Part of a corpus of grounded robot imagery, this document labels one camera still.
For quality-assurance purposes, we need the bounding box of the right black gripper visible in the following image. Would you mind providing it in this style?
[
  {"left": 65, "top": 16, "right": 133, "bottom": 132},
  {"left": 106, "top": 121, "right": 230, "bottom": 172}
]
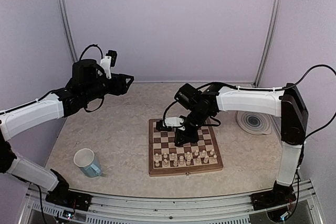
[{"left": 174, "top": 107, "right": 212, "bottom": 145}]

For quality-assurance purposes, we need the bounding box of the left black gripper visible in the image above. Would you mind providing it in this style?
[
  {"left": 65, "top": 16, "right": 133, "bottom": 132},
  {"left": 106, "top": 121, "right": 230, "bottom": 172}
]
[{"left": 82, "top": 72, "right": 133, "bottom": 102}]

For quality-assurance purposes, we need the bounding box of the white chess king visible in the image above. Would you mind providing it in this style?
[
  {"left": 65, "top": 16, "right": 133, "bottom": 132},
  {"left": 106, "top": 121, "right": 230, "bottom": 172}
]
[{"left": 186, "top": 155, "right": 191, "bottom": 166}]

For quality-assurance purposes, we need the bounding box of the white chess piece back row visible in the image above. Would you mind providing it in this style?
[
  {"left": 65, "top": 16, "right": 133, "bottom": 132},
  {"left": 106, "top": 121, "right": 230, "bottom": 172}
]
[{"left": 203, "top": 156, "right": 209, "bottom": 164}]

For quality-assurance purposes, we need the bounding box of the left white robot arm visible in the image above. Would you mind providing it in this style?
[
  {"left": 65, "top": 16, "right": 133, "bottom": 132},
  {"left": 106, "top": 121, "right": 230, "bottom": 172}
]
[{"left": 1, "top": 57, "right": 134, "bottom": 206}]

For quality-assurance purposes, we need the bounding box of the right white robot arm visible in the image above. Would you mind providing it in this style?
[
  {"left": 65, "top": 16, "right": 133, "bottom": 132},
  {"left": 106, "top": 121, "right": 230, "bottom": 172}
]
[{"left": 163, "top": 82, "right": 308, "bottom": 205}]

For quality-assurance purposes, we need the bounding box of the wooden chess board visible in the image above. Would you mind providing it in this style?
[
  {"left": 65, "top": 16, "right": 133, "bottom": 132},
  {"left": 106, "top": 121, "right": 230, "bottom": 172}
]
[{"left": 149, "top": 119, "right": 224, "bottom": 177}]

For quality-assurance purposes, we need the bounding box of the grey spiral coaster mat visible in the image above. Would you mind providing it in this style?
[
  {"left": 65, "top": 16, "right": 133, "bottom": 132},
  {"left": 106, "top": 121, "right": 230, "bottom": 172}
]
[{"left": 235, "top": 111, "right": 271, "bottom": 135}]

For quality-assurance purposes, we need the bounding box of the light blue ceramic mug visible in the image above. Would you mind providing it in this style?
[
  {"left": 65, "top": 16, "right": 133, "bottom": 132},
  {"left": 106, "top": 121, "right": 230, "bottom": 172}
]
[{"left": 73, "top": 148, "right": 102, "bottom": 178}]

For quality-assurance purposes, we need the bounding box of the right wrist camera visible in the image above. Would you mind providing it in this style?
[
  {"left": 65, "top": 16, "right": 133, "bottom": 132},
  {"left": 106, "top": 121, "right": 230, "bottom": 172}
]
[{"left": 155, "top": 117, "right": 185, "bottom": 132}]

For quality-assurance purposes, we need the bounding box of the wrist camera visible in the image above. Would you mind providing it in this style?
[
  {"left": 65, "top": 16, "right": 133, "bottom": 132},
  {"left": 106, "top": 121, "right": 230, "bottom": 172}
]
[
  {"left": 100, "top": 50, "right": 118, "bottom": 79},
  {"left": 155, "top": 117, "right": 185, "bottom": 132}
]

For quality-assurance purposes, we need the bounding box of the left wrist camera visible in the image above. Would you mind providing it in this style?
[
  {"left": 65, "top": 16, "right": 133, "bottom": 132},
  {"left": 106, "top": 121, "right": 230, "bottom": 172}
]
[{"left": 100, "top": 50, "right": 118, "bottom": 79}]

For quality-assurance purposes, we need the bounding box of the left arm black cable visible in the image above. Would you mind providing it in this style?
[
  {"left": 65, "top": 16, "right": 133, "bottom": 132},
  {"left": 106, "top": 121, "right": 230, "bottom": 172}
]
[{"left": 0, "top": 45, "right": 106, "bottom": 222}]

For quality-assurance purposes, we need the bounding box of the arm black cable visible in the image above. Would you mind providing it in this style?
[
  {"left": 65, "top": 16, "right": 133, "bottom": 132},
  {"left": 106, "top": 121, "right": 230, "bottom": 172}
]
[
  {"left": 162, "top": 63, "right": 336, "bottom": 209},
  {"left": 0, "top": 45, "right": 106, "bottom": 222}
]

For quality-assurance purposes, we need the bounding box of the front aluminium rail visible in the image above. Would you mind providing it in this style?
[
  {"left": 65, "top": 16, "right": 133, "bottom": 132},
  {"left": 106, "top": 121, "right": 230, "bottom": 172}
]
[{"left": 18, "top": 179, "right": 322, "bottom": 224}]

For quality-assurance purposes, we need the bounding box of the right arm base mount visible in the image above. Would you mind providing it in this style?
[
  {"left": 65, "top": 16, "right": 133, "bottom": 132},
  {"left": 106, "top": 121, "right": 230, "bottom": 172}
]
[{"left": 250, "top": 190, "right": 297, "bottom": 211}]

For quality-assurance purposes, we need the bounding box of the left aluminium frame post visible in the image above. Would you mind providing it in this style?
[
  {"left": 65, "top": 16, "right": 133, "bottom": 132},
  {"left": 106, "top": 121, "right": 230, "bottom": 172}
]
[{"left": 57, "top": 0, "right": 78, "bottom": 66}]

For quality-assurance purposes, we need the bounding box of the aluminium frame post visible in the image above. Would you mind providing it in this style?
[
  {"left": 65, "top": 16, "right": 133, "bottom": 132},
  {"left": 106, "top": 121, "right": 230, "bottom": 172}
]
[
  {"left": 57, "top": 0, "right": 78, "bottom": 66},
  {"left": 254, "top": 0, "right": 281, "bottom": 87}
]

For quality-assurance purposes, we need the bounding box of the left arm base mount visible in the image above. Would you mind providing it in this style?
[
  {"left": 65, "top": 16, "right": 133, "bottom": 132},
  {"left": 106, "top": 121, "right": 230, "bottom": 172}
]
[{"left": 46, "top": 190, "right": 92, "bottom": 211}]

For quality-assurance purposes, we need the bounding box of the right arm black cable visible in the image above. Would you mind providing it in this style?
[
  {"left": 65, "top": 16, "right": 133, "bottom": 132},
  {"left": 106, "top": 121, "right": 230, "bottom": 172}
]
[{"left": 162, "top": 63, "right": 336, "bottom": 209}]

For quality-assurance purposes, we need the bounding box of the right aluminium frame post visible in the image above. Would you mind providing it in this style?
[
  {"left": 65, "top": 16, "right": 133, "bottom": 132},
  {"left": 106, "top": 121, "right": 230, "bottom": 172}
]
[{"left": 254, "top": 0, "right": 281, "bottom": 87}]

